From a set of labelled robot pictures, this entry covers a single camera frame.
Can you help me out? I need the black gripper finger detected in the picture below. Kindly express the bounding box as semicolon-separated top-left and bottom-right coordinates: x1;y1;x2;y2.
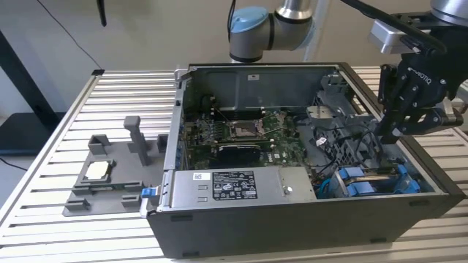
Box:
378;64;420;146
401;108;464;135

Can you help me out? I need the grey metal disk bay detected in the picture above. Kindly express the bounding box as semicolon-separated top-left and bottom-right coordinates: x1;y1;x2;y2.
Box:
334;163;421;198

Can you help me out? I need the green motherboard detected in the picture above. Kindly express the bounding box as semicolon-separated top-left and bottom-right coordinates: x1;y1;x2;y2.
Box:
182;108;314;170

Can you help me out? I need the CPU socket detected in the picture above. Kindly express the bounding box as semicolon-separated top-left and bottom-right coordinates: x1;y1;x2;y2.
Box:
225;120;265;138

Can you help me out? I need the black graphics card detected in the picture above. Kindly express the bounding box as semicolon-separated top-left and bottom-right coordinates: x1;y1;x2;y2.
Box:
189;142;262;168

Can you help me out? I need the black open PC case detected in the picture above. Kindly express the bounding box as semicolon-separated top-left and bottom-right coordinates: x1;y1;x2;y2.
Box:
140;62;466;260

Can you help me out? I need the grey power supply unit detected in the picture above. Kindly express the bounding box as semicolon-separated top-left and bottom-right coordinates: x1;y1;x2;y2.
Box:
169;167;317;208

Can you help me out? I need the grey parts rack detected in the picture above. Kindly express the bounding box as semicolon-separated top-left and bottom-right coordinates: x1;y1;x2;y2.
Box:
62;115;169;217

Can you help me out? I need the silver CPU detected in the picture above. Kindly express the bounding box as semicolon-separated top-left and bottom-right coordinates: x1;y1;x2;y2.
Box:
82;161;110;181

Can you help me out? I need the black hanging rod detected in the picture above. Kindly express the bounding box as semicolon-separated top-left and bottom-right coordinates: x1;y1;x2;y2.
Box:
96;0;108;27

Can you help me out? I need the black monitor stand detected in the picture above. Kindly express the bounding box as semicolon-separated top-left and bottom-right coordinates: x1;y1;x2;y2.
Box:
0;30;66;157

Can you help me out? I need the grey drive bracket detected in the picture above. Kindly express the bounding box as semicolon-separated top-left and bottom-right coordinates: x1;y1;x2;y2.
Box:
296;73;381;165

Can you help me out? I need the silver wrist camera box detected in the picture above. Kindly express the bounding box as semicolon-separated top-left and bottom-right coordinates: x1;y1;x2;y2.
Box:
368;20;409;54

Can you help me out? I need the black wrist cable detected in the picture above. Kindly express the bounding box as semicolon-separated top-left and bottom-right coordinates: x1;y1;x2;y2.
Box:
338;0;448;54

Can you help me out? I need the black wire with white label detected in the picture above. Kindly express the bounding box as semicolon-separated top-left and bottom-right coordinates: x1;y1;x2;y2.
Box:
308;120;368;176

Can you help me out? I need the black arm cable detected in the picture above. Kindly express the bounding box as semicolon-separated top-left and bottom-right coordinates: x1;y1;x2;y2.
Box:
225;0;238;31

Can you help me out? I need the thin black wall cable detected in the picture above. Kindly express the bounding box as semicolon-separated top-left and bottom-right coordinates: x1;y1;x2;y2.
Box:
37;0;104;71

